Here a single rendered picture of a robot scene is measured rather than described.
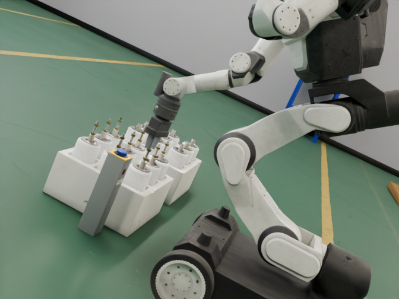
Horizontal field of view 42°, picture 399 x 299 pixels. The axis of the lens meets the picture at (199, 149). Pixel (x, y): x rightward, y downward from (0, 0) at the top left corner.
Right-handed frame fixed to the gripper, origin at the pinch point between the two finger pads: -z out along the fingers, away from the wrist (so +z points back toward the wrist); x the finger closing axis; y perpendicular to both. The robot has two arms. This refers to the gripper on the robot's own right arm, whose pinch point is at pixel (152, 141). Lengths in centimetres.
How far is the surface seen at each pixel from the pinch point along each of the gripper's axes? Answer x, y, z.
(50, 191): -14.8, 24.6, -35.1
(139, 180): -3.3, -3.6, -14.9
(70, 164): -13.9, 21.5, -21.0
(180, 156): 48, 11, -13
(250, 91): 593, 219, -15
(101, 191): -21.1, -1.4, -19.6
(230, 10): 570, 298, 86
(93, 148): -8.2, 18.3, -12.6
